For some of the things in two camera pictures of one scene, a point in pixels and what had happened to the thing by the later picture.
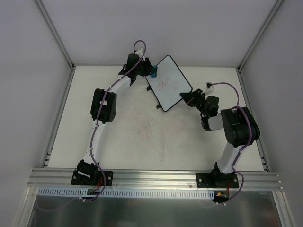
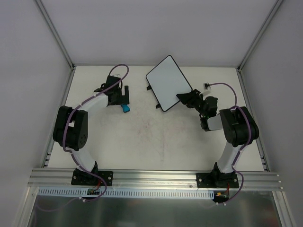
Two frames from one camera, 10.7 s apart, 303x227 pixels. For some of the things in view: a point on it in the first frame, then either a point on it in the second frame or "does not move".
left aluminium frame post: x=55 y=34 does not move
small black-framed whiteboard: x=169 y=82 does not move
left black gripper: x=147 y=67 -> x=126 y=95
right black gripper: x=194 y=99 does not move
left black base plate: x=90 y=177 does not move
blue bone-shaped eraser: x=154 y=74 -> x=125 y=108
